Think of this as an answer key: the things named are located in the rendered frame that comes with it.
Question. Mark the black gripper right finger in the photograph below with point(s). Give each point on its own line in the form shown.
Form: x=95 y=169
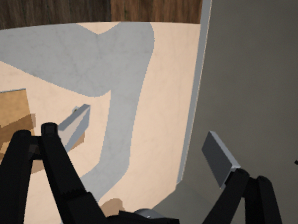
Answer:
x=260 y=202

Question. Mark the brown square mat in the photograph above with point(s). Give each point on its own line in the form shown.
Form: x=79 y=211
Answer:
x=14 y=115

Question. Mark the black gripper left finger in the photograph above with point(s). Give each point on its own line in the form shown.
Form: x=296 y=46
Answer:
x=74 y=203

